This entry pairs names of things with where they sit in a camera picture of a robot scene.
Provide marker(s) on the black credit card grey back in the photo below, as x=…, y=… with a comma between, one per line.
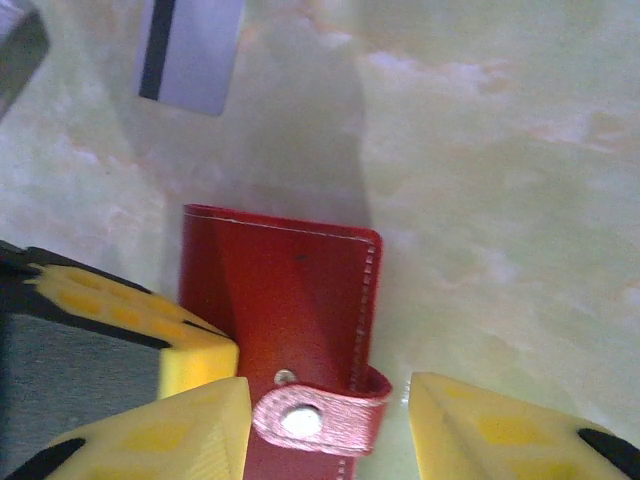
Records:
x=200, y=60

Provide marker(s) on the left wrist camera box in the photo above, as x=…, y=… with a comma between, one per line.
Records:
x=22, y=65

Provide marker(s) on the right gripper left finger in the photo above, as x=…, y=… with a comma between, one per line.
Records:
x=165, y=440

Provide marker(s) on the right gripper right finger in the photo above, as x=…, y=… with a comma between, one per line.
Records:
x=500, y=440

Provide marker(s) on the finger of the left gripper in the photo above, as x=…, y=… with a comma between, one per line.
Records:
x=100, y=350

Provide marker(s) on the red leather card holder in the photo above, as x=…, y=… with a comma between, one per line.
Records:
x=290, y=300

